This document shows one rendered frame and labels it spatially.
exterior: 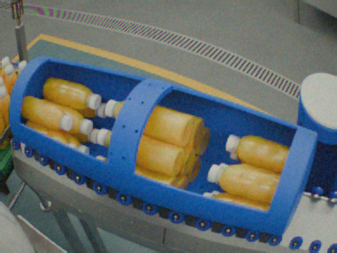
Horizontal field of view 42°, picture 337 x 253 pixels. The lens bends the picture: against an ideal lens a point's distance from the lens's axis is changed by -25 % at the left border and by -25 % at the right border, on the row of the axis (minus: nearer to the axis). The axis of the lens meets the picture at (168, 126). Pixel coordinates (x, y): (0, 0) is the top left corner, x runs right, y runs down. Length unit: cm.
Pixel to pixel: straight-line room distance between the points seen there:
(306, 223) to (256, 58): 214
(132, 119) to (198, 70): 204
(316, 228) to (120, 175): 59
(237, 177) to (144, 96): 28
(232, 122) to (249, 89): 175
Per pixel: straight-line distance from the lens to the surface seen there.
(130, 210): 144
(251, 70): 328
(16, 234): 107
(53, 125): 142
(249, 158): 128
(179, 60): 333
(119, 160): 124
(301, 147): 116
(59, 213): 185
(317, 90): 162
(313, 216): 141
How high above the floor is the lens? 208
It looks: 45 degrees down
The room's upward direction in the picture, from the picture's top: 5 degrees counter-clockwise
